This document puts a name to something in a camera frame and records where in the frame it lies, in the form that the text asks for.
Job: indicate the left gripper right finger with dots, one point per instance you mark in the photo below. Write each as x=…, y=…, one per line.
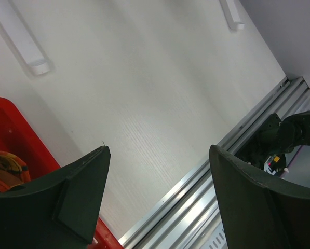
x=258, y=210

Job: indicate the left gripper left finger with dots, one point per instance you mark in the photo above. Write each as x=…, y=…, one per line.
x=58, y=210

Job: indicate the orange camouflage trousers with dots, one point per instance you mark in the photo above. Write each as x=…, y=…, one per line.
x=13, y=171

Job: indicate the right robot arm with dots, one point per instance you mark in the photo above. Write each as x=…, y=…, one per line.
x=267, y=147

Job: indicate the red plastic tray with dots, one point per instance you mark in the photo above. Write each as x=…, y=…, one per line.
x=18, y=138

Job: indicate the perforated cable duct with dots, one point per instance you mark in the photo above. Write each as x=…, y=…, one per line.
x=216, y=241

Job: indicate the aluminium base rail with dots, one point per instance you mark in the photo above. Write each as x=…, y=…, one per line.
x=188, y=214

